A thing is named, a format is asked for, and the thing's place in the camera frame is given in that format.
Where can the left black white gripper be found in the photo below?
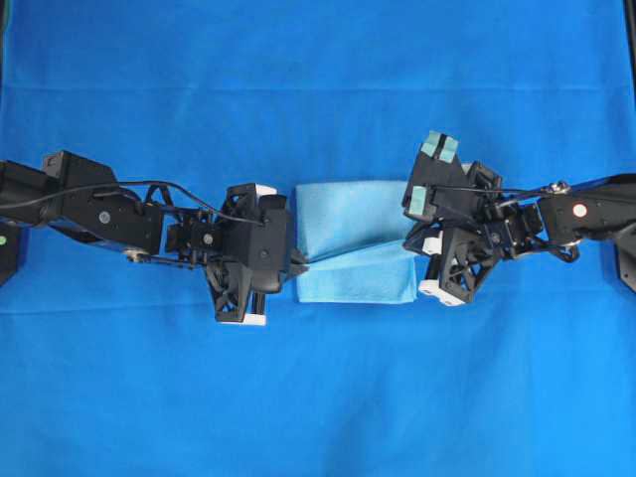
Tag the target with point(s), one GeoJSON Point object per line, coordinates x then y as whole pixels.
{"type": "Point", "coordinates": [217, 243]}

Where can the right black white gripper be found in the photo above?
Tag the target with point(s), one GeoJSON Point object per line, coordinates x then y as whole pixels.
{"type": "Point", "coordinates": [463, 252]}

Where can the light blue towel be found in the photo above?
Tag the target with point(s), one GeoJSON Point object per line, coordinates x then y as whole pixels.
{"type": "Point", "coordinates": [351, 234]}

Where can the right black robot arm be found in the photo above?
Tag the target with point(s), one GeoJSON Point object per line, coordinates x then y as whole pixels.
{"type": "Point", "coordinates": [598, 210]}

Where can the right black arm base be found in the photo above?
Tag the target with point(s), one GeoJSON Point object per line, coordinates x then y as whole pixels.
{"type": "Point", "coordinates": [625, 261]}

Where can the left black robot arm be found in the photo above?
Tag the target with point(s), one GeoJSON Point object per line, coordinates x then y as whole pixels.
{"type": "Point", "coordinates": [82, 200]}

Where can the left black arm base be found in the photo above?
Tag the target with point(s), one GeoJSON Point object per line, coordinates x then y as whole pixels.
{"type": "Point", "coordinates": [13, 248]}

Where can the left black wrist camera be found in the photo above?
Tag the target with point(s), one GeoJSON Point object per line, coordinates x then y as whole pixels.
{"type": "Point", "coordinates": [270, 244]}

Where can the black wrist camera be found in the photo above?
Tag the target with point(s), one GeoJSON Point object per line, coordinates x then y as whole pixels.
{"type": "Point", "coordinates": [270, 244]}
{"type": "Point", "coordinates": [434, 189]}

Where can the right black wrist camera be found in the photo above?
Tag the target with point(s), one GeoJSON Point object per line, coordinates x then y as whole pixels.
{"type": "Point", "coordinates": [434, 189]}

